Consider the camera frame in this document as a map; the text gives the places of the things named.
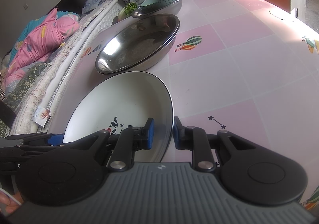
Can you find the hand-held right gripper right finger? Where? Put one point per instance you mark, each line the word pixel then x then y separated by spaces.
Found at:
pixel 177 134

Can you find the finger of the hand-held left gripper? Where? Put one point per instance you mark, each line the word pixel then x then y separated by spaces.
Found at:
pixel 56 139

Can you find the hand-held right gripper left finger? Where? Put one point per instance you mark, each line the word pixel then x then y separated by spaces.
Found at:
pixel 150 134

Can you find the white plate with black print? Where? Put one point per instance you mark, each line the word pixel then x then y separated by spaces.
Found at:
pixel 119 99

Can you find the stainless steel bowl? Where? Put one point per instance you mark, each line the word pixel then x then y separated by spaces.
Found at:
pixel 165 10

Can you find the green ceramic bowl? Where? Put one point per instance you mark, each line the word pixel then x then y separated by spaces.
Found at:
pixel 159 3

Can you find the person's left hand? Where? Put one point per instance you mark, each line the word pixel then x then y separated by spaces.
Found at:
pixel 8 205

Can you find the printed paper tag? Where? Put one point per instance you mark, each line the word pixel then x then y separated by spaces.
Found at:
pixel 42 117

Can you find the floral lace bed sheet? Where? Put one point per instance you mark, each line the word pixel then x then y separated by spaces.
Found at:
pixel 32 106

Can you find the green leaf patterned pillow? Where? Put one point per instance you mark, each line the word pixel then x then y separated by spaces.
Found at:
pixel 22 84

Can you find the stainless steel plate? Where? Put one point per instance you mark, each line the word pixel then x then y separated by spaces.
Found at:
pixel 134 44
pixel 159 58

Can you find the balloon printed tablecloth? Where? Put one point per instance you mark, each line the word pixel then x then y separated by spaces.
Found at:
pixel 236 64

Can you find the pink floral blanket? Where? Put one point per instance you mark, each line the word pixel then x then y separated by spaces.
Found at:
pixel 37 39

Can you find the white quilted mattress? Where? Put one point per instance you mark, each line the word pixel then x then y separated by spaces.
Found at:
pixel 99 23

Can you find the green lettuce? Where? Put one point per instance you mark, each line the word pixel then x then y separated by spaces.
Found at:
pixel 129 9

